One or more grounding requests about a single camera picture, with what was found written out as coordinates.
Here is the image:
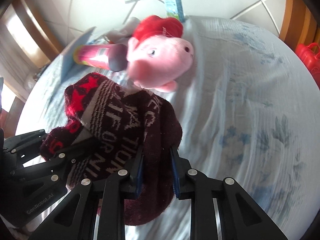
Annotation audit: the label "maroon knit scarf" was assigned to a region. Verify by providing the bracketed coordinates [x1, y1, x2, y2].
[40, 72, 182, 226]

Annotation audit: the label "pink chips can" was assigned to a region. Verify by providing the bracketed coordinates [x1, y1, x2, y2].
[73, 44, 127, 72]

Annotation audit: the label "grey small plush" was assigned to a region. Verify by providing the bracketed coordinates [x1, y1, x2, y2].
[104, 17, 140, 43]

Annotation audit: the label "pink pig plush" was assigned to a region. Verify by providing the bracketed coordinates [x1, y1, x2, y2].
[126, 15, 194, 93]

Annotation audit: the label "red plastic basket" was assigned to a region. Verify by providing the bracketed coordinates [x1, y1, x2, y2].
[295, 43, 320, 87]

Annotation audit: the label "blue milk carton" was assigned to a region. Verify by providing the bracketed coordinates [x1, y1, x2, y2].
[163, 0, 185, 23]

